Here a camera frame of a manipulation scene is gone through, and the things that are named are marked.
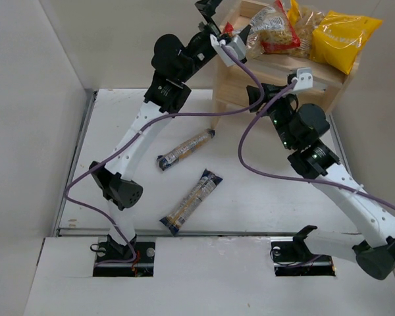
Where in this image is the clear fusilli pasta bag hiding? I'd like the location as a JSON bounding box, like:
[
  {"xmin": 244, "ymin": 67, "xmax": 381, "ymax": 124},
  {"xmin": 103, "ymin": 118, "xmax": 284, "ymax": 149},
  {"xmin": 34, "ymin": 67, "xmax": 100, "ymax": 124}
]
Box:
[{"xmin": 288, "ymin": 0, "xmax": 325, "ymax": 59}]

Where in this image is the blue spaghetti pack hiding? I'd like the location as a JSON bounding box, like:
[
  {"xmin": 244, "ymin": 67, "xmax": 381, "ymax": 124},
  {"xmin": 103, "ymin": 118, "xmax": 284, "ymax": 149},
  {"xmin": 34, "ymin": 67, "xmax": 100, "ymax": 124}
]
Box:
[
  {"xmin": 159, "ymin": 169, "xmax": 223, "ymax": 236},
  {"xmin": 156, "ymin": 128, "xmax": 215, "ymax": 171}
]

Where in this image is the red macaroni pasta bag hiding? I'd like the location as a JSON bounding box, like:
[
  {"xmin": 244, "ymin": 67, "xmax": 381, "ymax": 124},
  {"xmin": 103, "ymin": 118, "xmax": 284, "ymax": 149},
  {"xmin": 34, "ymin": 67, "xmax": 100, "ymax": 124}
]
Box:
[{"xmin": 224, "ymin": 0, "xmax": 302, "ymax": 60}]

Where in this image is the wooden two-tier shelf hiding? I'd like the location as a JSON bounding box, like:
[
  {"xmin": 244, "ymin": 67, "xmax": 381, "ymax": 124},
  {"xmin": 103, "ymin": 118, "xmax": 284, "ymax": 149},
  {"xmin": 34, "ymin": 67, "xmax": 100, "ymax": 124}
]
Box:
[{"xmin": 211, "ymin": 0, "xmax": 361, "ymax": 130}]

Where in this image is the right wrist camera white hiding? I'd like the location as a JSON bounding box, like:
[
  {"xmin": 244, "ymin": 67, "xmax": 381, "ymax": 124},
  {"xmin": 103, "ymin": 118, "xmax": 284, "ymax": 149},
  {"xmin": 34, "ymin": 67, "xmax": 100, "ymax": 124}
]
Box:
[{"xmin": 287, "ymin": 67, "xmax": 313, "ymax": 92}]

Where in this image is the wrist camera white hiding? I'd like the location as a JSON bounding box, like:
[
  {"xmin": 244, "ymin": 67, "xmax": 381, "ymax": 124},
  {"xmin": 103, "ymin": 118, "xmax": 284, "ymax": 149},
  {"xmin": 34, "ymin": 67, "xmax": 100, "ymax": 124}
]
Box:
[
  {"xmin": 210, "ymin": 34, "xmax": 244, "ymax": 67},
  {"xmin": 287, "ymin": 67, "xmax": 313, "ymax": 92}
]

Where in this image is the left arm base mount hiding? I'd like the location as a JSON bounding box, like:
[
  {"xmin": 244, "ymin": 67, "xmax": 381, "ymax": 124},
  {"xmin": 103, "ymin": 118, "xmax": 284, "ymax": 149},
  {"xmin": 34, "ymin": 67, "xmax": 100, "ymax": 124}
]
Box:
[{"xmin": 90, "ymin": 240, "xmax": 156, "ymax": 278}]

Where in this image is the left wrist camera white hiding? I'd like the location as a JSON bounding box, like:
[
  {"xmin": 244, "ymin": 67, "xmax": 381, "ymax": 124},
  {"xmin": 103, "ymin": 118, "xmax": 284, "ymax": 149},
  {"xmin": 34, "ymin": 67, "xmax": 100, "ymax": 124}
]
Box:
[{"xmin": 210, "ymin": 34, "xmax": 244, "ymax": 67}]

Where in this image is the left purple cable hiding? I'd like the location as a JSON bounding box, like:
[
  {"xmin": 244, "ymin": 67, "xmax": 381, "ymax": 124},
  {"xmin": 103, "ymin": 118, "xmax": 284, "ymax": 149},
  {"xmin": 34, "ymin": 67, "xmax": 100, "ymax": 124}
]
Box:
[{"xmin": 63, "ymin": 49, "xmax": 267, "ymax": 264}]

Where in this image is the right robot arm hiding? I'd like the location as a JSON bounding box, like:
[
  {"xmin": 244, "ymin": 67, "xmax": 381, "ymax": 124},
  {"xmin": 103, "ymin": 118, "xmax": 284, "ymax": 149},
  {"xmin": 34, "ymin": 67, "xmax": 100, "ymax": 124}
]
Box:
[{"xmin": 246, "ymin": 84, "xmax": 395, "ymax": 280}]

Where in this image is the yellow pasta bag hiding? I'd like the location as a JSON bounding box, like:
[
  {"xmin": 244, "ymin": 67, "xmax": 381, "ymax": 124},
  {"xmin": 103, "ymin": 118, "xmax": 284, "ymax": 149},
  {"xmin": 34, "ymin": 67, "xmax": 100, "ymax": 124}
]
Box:
[{"xmin": 309, "ymin": 11, "xmax": 382, "ymax": 75}]

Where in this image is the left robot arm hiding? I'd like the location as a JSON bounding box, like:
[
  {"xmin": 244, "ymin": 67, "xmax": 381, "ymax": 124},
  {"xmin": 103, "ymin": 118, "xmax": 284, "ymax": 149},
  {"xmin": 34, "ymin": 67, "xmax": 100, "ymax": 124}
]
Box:
[{"xmin": 90, "ymin": 1, "xmax": 247, "ymax": 258}]

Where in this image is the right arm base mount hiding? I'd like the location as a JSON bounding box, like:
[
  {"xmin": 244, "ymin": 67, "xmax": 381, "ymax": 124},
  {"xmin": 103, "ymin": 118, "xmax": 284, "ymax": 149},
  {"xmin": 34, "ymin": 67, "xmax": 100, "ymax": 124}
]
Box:
[{"xmin": 269, "ymin": 240, "xmax": 336, "ymax": 277}]

